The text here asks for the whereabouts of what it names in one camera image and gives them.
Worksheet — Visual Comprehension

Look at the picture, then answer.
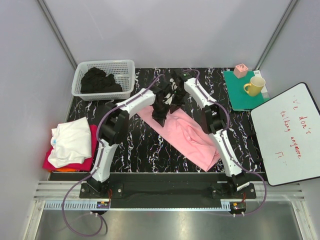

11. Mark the white folded t shirt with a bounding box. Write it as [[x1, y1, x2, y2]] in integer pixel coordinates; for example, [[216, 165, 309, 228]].
[[48, 117, 92, 168]]

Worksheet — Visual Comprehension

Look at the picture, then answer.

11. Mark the black t shirt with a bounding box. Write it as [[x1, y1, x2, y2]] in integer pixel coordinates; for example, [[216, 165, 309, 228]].
[[80, 67, 123, 94]]

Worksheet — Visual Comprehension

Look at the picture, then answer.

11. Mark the yellow mug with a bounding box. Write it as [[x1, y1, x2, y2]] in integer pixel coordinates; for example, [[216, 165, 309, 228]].
[[243, 76, 266, 97]]

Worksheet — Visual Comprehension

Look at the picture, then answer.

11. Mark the white plastic basket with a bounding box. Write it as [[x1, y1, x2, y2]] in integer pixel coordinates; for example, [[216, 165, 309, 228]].
[[71, 59, 135, 101]]

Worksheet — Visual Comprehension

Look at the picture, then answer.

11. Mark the white whiteboard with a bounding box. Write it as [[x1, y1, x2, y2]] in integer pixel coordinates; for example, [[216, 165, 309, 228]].
[[250, 82, 320, 186]]

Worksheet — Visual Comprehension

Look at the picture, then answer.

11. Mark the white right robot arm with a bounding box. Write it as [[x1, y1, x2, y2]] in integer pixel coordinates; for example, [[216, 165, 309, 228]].
[[170, 69, 250, 199]]

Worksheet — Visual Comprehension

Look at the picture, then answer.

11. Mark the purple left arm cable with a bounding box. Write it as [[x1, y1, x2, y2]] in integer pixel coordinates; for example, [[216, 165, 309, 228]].
[[59, 73, 166, 237]]

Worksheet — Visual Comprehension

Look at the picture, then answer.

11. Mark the green cutting mat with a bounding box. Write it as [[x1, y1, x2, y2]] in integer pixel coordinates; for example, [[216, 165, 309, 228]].
[[223, 70, 270, 111]]

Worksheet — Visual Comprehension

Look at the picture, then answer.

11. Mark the pink cube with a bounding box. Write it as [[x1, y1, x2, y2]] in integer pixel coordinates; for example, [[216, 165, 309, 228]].
[[233, 63, 249, 79]]

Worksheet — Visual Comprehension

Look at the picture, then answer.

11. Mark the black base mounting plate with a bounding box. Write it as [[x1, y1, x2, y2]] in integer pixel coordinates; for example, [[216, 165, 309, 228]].
[[79, 172, 257, 200]]

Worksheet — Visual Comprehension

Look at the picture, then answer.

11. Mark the orange folded t shirt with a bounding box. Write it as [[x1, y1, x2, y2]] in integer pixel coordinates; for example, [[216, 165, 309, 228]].
[[52, 167, 77, 173]]

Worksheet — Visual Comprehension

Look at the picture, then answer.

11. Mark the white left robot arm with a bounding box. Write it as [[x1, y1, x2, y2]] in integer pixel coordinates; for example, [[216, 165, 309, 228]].
[[85, 81, 174, 198]]

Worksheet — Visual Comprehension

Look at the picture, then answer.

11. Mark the magenta folded t shirt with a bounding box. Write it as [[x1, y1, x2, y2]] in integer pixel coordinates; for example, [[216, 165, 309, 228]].
[[42, 124, 98, 172]]

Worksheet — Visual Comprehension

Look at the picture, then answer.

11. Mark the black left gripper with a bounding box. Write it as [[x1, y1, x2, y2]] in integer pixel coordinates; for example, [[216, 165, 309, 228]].
[[151, 101, 171, 127]]

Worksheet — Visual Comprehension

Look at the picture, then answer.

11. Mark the white slotted cable duct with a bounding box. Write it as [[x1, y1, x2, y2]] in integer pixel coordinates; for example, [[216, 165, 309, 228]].
[[44, 199, 232, 211]]

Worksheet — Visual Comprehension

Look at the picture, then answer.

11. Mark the pink t shirt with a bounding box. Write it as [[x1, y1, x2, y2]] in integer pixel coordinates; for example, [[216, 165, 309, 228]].
[[137, 106, 220, 172]]

